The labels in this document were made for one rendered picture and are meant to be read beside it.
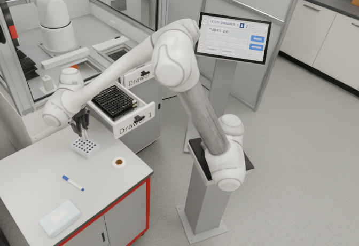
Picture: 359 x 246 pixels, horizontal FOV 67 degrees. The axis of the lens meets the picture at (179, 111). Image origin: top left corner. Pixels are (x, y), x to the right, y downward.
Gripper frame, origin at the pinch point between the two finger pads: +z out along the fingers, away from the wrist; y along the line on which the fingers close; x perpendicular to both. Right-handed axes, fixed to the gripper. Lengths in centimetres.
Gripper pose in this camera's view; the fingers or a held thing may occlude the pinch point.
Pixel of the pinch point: (83, 134)
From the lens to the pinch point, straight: 158.4
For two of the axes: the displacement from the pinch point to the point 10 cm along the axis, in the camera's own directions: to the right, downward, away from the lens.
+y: 4.9, -5.5, 6.8
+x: -8.7, -3.8, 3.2
